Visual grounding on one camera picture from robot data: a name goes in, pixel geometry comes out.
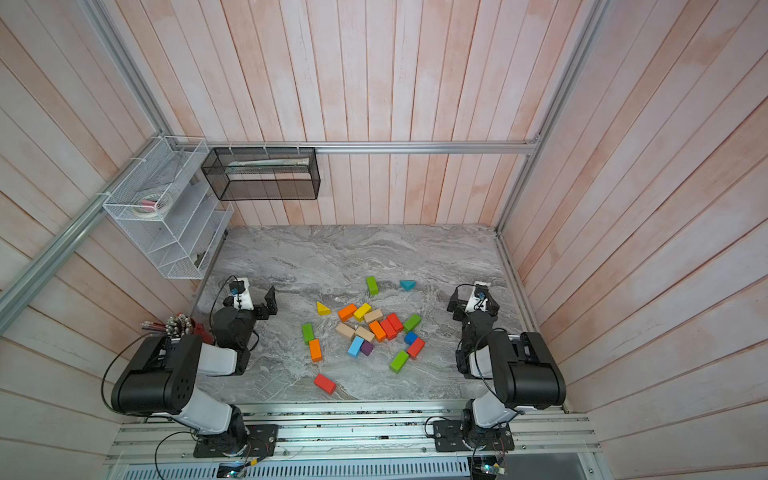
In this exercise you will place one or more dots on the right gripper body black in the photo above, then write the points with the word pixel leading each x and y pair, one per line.
pixel 492 315

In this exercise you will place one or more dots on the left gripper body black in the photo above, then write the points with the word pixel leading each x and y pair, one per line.
pixel 263 314

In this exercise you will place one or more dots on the yellow triangle block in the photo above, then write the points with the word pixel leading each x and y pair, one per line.
pixel 322 310

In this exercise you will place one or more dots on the orange block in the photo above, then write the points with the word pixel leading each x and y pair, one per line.
pixel 316 352
pixel 347 312
pixel 377 330

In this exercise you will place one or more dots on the yellow rectangular block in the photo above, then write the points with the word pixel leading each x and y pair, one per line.
pixel 362 311

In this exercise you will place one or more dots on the natural wood block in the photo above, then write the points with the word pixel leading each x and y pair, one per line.
pixel 366 334
pixel 373 316
pixel 345 330

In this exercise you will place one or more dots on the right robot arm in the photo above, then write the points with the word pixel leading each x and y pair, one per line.
pixel 518 370

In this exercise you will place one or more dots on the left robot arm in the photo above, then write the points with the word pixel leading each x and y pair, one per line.
pixel 160 379

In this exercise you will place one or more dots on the green block left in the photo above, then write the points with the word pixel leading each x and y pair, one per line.
pixel 308 333

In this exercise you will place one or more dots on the green block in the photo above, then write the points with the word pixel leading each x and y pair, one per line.
pixel 412 323
pixel 372 285
pixel 399 361
pixel 308 333

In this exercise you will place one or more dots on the red pen holder cup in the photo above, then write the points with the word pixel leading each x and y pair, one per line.
pixel 199 330

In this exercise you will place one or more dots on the green block right middle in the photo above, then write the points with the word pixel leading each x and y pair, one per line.
pixel 412 323

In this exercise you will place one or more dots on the blue cube block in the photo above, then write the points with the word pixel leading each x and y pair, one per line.
pixel 410 338

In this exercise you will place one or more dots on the teal triangle block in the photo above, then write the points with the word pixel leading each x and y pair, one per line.
pixel 408 284

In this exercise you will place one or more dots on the red block front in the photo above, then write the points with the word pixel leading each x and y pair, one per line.
pixel 325 384

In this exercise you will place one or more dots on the light blue block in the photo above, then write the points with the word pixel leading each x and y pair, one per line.
pixel 356 346

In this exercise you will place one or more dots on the red block pair right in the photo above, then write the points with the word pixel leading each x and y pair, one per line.
pixel 395 322

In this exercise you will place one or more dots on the green block lower right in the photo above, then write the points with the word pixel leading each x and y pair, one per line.
pixel 399 361

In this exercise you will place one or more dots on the purple cube block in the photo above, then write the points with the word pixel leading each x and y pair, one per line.
pixel 366 348

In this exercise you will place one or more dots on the green block far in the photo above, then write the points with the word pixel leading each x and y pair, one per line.
pixel 372 285

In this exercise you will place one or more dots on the black mesh basket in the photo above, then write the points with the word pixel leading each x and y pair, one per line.
pixel 262 173

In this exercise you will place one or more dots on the tape roll on shelf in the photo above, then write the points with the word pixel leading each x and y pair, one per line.
pixel 154 205

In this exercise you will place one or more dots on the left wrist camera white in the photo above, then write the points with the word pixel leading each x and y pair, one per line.
pixel 239 292

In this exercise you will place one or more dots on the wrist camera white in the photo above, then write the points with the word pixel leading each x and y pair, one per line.
pixel 239 292
pixel 480 289

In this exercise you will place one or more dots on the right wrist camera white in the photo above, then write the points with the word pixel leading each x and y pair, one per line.
pixel 480 289

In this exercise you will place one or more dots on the white wire shelf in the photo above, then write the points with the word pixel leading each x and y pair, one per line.
pixel 181 245

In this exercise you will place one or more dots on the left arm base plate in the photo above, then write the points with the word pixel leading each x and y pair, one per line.
pixel 254 441

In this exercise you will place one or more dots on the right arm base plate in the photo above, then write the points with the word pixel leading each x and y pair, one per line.
pixel 461 436

